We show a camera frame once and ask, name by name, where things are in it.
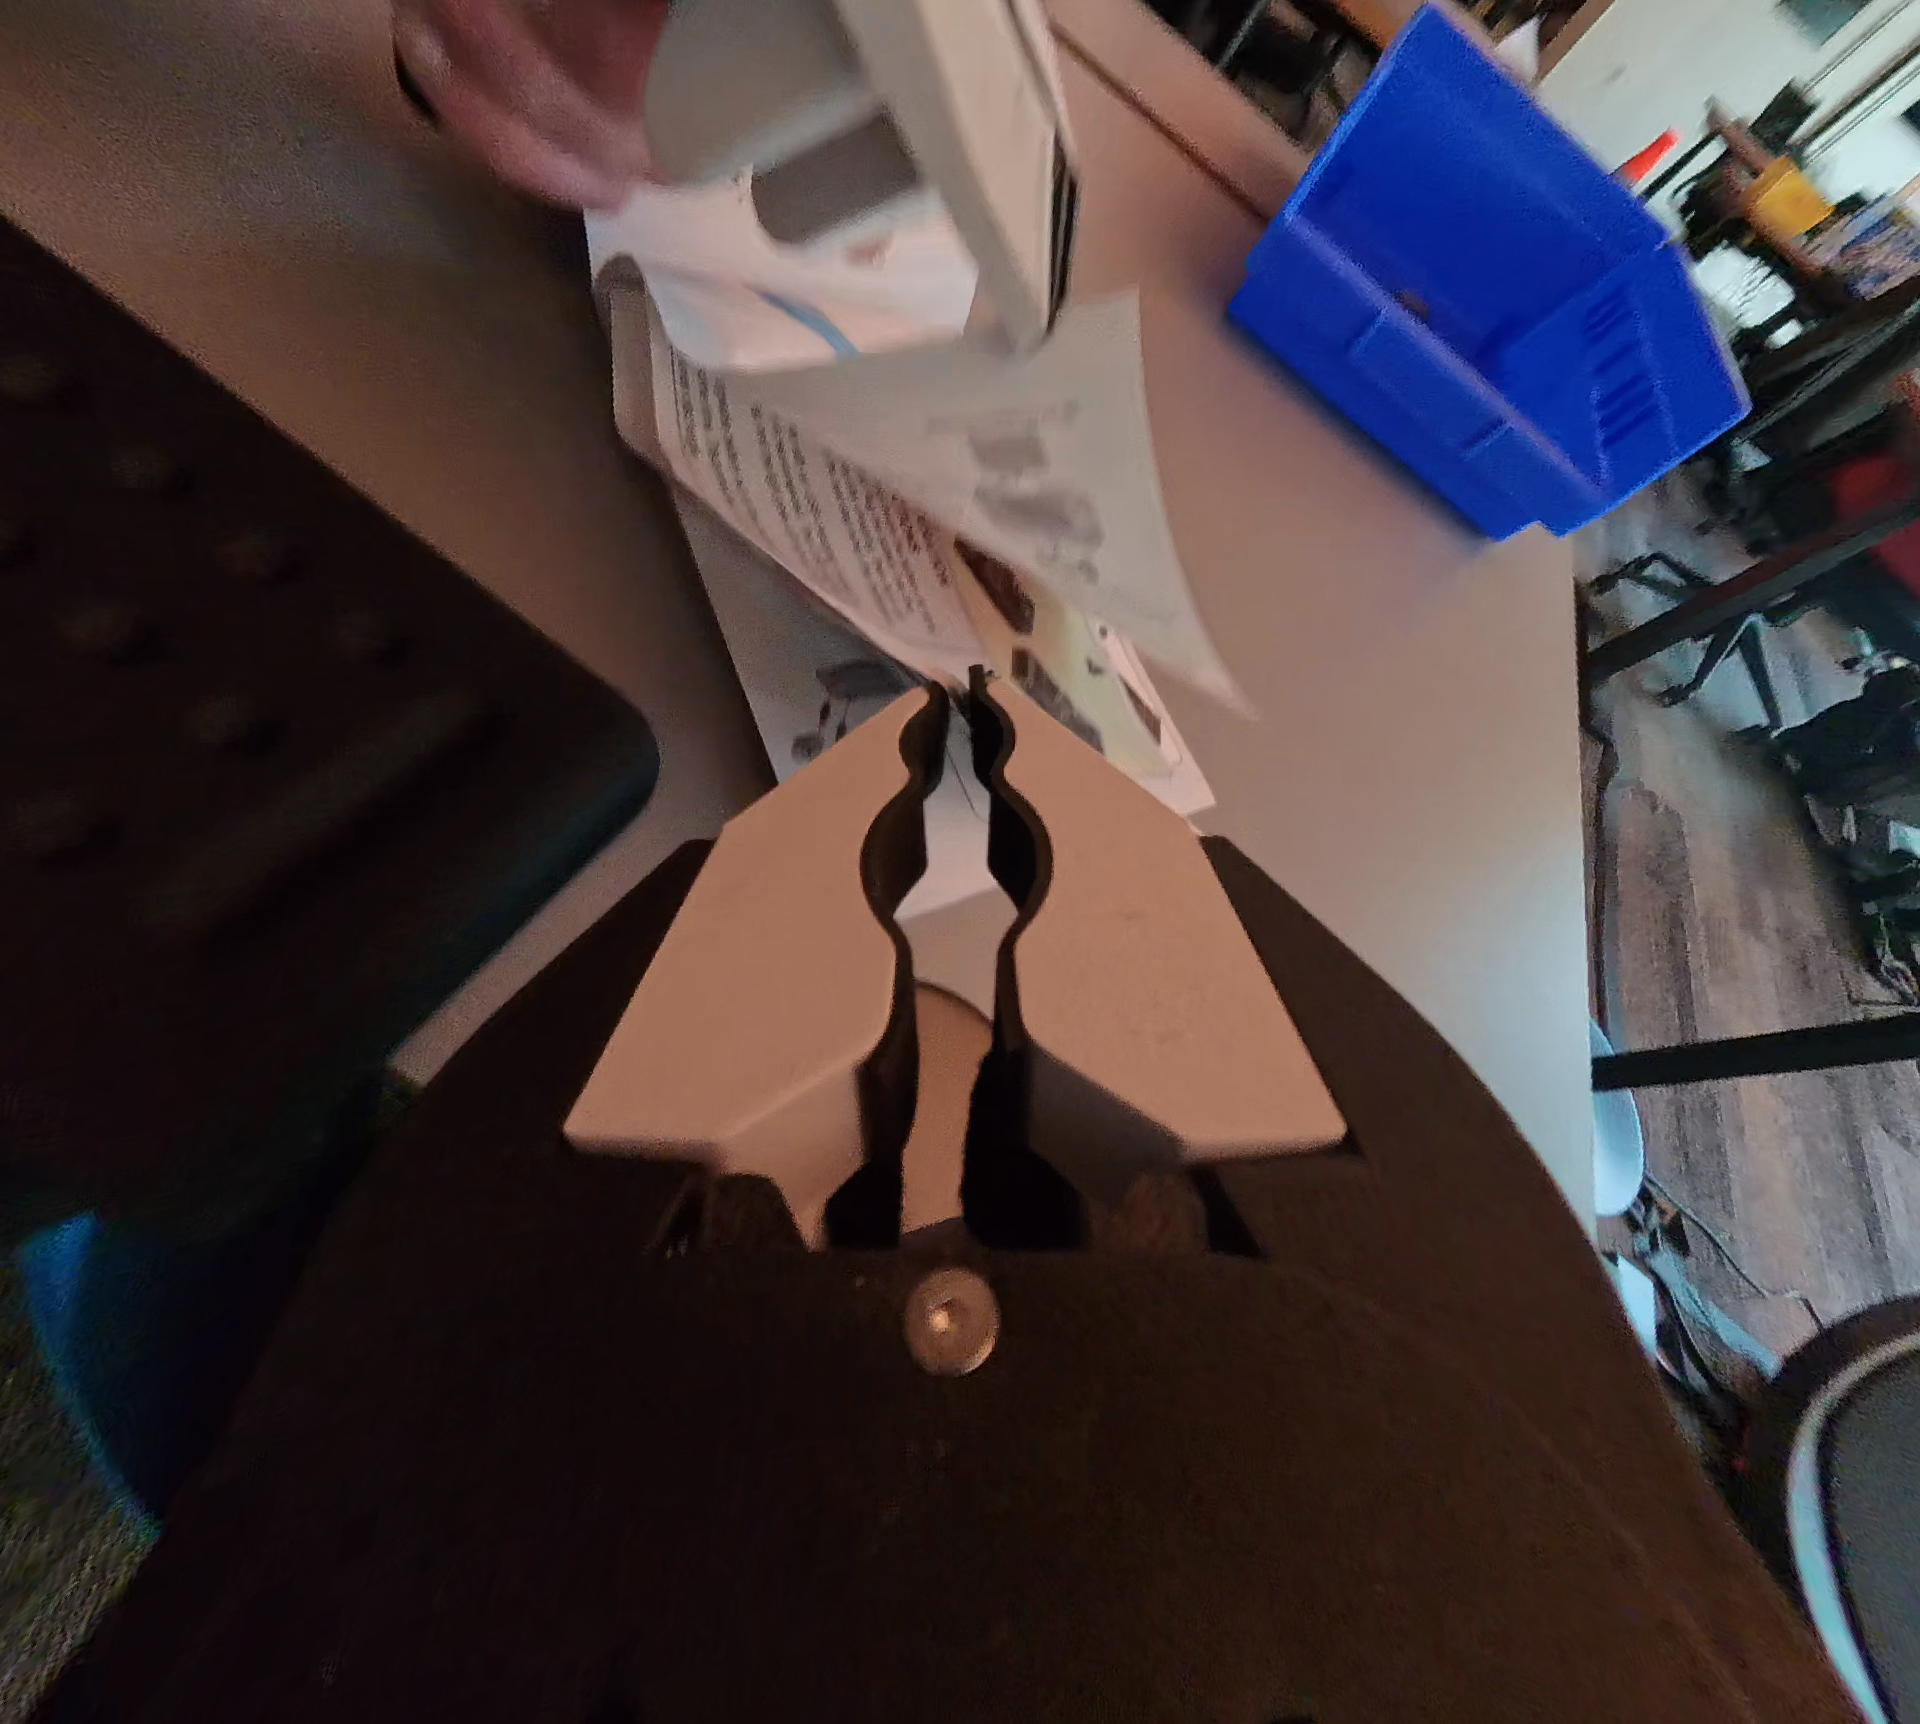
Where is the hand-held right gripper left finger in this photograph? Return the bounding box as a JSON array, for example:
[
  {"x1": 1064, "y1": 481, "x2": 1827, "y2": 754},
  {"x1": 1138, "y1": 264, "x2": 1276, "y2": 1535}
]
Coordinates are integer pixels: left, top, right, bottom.
[{"x1": 565, "y1": 683, "x2": 953, "y2": 1250}]

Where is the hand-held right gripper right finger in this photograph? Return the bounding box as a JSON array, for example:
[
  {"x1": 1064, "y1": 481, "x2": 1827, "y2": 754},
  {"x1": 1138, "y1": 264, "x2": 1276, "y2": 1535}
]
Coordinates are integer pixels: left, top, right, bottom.
[{"x1": 963, "y1": 673, "x2": 1349, "y2": 1250}]

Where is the white instruction booklet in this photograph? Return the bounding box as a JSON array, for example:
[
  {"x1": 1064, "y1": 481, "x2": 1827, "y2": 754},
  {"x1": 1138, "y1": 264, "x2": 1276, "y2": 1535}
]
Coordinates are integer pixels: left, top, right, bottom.
[{"x1": 585, "y1": 170, "x2": 1263, "y2": 924}]

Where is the person's left hand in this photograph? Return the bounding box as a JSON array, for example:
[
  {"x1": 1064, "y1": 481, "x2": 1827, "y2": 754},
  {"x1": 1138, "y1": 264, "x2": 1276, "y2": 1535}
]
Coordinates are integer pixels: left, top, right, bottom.
[{"x1": 194, "y1": 0, "x2": 765, "y2": 214}]

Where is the blue plastic bin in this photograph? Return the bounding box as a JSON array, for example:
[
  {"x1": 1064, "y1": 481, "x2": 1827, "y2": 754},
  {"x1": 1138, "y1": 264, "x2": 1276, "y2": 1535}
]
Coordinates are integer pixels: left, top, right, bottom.
[{"x1": 1227, "y1": 0, "x2": 1755, "y2": 541}]

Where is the black perforated chair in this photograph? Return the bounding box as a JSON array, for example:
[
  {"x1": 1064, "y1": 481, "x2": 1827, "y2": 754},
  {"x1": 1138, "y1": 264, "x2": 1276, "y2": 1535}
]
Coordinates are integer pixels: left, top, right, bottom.
[{"x1": 0, "y1": 224, "x2": 662, "y2": 1224}]

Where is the round black stool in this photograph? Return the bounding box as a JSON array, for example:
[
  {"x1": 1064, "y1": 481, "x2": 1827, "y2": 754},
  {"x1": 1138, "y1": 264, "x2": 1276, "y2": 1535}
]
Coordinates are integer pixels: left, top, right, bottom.
[{"x1": 1747, "y1": 1304, "x2": 1920, "y2": 1724}]

